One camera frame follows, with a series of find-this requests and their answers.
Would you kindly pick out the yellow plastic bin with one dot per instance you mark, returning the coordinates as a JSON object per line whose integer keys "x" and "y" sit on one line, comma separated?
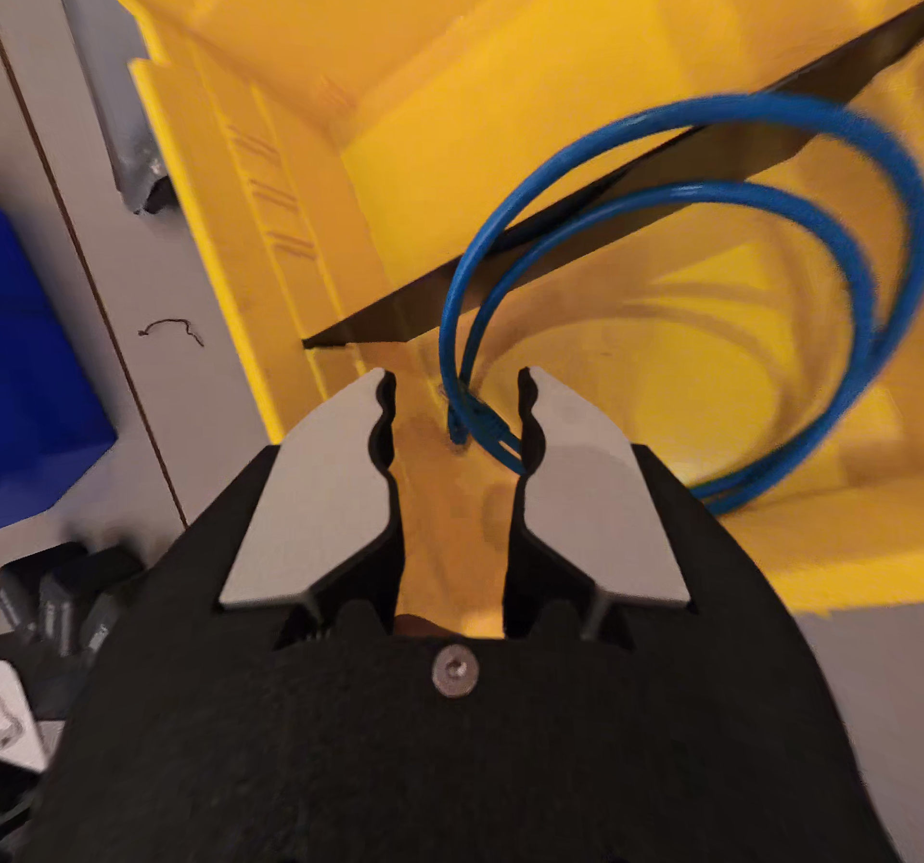
{"x": 505, "y": 83}

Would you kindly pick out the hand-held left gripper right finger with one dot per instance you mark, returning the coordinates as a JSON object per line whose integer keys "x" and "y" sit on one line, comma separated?
{"x": 599, "y": 516}

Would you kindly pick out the blue plastic bin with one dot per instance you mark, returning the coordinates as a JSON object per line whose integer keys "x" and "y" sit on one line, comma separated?
{"x": 43, "y": 386}

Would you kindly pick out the black bin divider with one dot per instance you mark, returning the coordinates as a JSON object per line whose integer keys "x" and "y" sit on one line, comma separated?
{"x": 722, "y": 148}

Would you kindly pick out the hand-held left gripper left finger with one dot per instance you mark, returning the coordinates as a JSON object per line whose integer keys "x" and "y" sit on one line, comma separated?
{"x": 317, "y": 509}

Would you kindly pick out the small black thread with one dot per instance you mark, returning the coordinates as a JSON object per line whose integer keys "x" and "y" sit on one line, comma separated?
{"x": 173, "y": 325}

